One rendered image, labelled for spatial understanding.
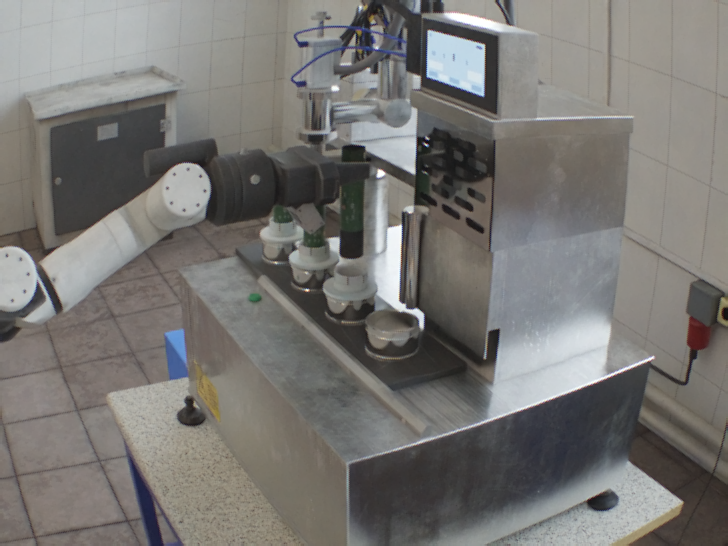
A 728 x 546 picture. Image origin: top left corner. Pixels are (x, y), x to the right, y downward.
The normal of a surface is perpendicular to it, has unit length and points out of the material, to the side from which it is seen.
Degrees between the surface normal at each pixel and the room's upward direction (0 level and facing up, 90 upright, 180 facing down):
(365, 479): 90
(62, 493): 0
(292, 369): 0
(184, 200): 63
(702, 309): 90
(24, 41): 90
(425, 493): 90
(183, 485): 0
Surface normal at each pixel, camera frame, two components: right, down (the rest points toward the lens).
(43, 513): 0.03, -0.91
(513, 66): 0.50, 0.37
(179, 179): 0.45, -0.09
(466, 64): -0.87, 0.18
